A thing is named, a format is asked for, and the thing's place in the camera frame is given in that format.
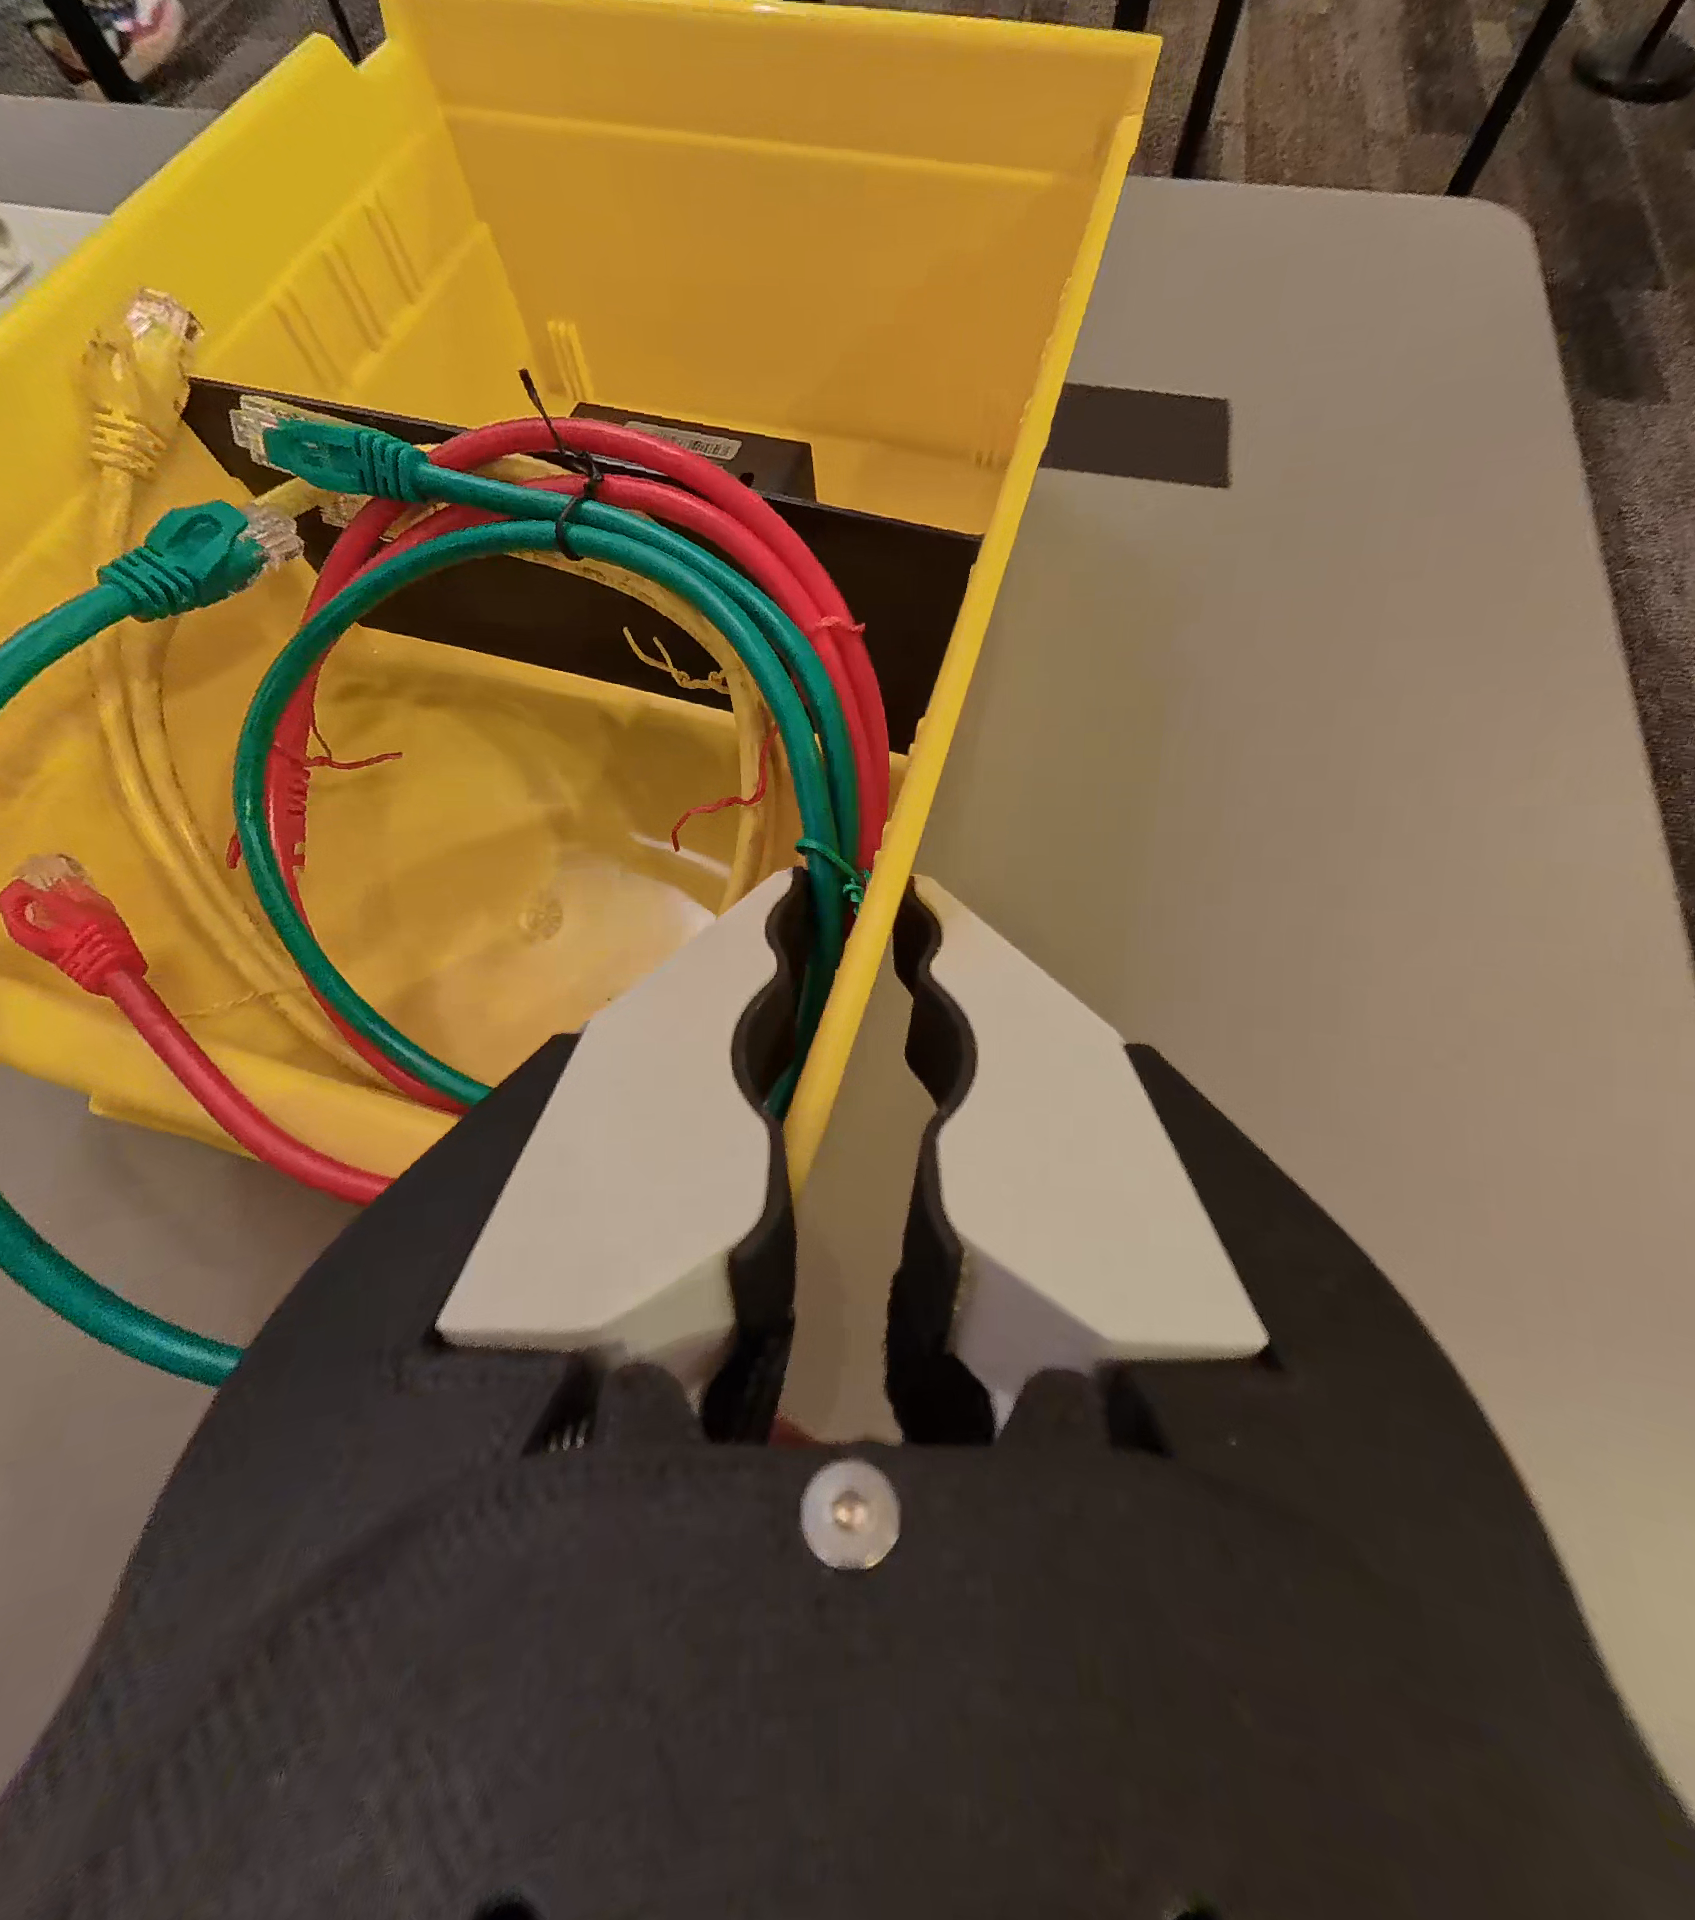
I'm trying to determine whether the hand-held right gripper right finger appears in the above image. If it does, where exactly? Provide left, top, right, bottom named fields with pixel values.
left=879, top=875, right=1272, bottom=1447

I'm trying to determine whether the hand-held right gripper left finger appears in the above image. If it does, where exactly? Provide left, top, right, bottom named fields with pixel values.
left=432, top=865, right=811, bottom=1447

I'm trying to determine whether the black network switch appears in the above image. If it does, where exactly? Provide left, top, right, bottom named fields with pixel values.
left=569, top=404, right=822, bottom=502

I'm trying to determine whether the green ethernet cable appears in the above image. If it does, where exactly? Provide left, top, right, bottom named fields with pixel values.
left=0, top=419, right=864, bottom=1388

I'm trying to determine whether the yellow plastic bin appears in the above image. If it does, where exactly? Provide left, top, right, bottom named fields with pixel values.
left=0, top=0, right=1163, bottom=1187

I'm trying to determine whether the black bin divider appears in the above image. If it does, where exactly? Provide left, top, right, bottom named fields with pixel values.
left=179, top=375, right=985, bottom=752

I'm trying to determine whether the black zip tie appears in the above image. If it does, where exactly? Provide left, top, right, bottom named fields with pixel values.
left=518, top=368, right=605, bottom=562

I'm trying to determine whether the black stand pole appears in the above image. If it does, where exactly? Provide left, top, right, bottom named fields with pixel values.
left=1443, top=0, right=1614, bottom=200
left=1570, top=0, right=1695, bottom=104
left=1169, top=0, right=1250, bottom=183

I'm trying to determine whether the red ethernet cable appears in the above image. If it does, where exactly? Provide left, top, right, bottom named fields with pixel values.
left=0, top=416, right=894, bottom=1210

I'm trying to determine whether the yellow ethernet cable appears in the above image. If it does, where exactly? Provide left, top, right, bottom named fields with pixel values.
left=81, top=288, right=777, bottom=1072

